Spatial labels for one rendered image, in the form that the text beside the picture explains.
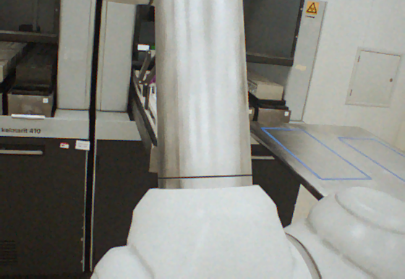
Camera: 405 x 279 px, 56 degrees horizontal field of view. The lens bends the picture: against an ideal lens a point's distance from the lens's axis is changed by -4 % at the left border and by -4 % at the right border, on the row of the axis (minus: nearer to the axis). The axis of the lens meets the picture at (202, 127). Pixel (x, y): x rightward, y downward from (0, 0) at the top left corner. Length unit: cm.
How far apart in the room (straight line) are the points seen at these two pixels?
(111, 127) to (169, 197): 101
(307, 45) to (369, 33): 161
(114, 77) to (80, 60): 13
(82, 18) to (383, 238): 116
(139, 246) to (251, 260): 10
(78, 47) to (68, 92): 16
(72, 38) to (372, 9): 232
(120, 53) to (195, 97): 103
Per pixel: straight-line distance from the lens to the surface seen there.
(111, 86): 142
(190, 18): 41
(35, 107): 135
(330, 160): 105
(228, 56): 40
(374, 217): 45
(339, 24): 302
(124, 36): 139
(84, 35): 139
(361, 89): 324
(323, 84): 304
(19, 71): 141
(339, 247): 44
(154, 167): 99
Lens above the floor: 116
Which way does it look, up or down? 18 degrees down
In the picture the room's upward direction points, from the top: 8 degrees clockwise
